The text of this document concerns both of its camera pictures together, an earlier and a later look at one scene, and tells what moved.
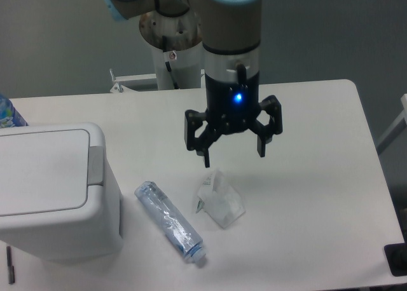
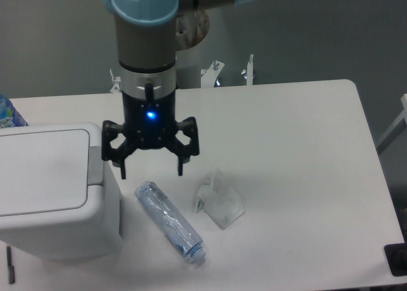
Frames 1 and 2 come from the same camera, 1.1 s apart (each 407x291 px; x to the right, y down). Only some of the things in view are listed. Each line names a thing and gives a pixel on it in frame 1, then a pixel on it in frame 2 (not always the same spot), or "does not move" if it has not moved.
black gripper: (233, 107) -> (149, 124)
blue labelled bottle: (9, 115) does not move
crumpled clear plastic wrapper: (219, 200) does not move
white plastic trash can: (60, 201) does not move
